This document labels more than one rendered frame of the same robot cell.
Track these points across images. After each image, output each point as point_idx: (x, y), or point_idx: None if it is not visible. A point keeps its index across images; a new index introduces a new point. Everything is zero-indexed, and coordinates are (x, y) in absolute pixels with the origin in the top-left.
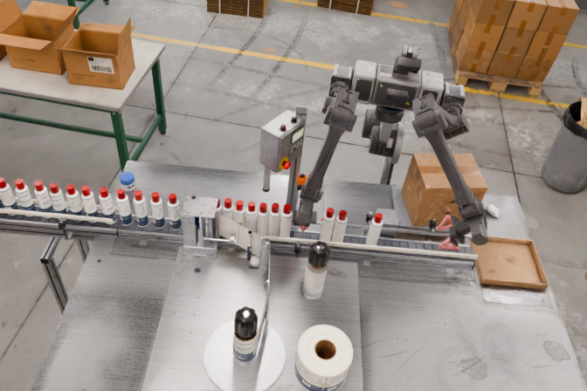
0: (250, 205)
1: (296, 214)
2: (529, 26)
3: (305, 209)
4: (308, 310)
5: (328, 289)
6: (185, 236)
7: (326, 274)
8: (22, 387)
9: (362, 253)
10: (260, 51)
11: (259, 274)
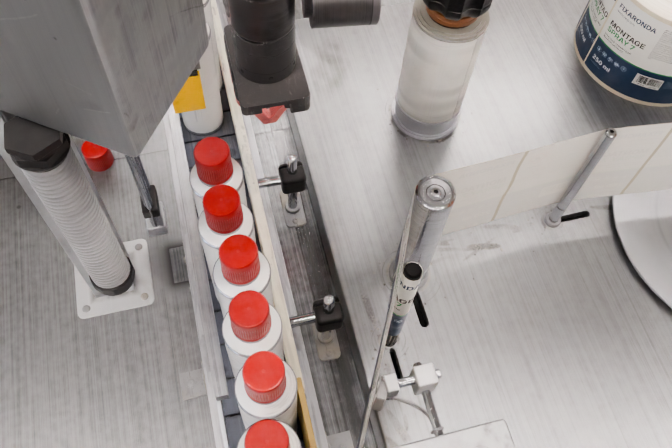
0: (264, 310)
1: (267, 90)
2: None
3: None
4: (496, 108)
5: (399, 74)
6: None
7: (348, 90)
8: None
9: (226, 18)
10: None
11: (438, 279)
